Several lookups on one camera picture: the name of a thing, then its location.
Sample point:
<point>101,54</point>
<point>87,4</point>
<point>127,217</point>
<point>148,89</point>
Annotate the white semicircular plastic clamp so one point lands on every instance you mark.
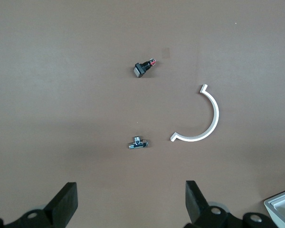
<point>215,114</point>

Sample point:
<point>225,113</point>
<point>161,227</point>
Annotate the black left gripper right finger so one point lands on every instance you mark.
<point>197,209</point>

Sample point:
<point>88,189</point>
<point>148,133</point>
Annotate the white drawer cabinet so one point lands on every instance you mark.
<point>268,206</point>

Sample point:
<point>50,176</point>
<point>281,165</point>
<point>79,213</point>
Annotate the black square push switch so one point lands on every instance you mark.
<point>140,70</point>

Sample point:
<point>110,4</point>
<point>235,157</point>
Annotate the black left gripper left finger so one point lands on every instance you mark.
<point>59,206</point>

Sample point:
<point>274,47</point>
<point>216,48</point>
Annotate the chrome T-shaped fitting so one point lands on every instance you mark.
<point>137,143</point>

